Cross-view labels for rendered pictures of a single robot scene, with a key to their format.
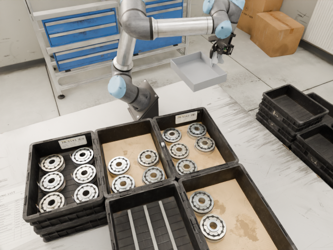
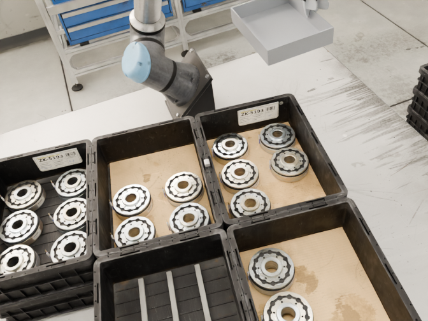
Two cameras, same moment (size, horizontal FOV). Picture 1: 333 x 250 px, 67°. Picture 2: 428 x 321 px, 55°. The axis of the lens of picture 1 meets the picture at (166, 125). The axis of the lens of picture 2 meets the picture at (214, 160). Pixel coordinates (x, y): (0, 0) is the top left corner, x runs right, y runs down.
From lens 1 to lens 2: 0.20 m
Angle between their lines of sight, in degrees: 9
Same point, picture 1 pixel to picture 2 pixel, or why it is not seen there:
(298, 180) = not seen: outside the picture
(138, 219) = (155, 295)
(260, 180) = (397, 230)
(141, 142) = (176, 160)
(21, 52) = (17, 18)
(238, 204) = (344, 274)
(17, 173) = not seen: outside the picture
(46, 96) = (55, 88)
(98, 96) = (136, 85)
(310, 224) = not seen: outside the picture
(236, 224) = (335, 313)
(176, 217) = (224, 295)
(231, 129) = (349, 134)
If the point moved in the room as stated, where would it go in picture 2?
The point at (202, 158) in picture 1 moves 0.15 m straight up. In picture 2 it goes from (284, 188) to (285, 149)
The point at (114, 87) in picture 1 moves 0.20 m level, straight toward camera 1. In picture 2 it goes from (131, 63) to (132, 102)
